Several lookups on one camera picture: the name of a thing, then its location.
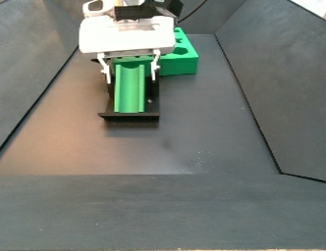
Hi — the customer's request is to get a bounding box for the green shape sorter board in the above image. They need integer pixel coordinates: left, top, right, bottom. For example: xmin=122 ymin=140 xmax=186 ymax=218
xmin=113 ymin=27 xmax=199 ymax=76

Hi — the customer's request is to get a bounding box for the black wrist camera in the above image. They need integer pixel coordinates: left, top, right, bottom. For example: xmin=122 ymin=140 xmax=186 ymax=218
xmin=114 ymin=0 xmax=184 ymax=21

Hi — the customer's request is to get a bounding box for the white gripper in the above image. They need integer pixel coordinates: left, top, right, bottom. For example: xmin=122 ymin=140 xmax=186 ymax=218
xmin=79 ymin=0 xmax=176 ymax=83

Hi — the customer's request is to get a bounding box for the green arch object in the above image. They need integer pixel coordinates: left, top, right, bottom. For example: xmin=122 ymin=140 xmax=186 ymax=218
xmin=114 ymin=65 xmax=145 ymax=113

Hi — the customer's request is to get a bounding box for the black camera cable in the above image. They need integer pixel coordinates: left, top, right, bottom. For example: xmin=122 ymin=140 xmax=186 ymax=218
xmin=177 ymin=0 xmax=209 ymax=24

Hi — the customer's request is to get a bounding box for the black curved fixture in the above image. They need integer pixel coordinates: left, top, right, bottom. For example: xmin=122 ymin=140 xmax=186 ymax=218
xmin=98 ymin=73 xmax=161 ymax=122

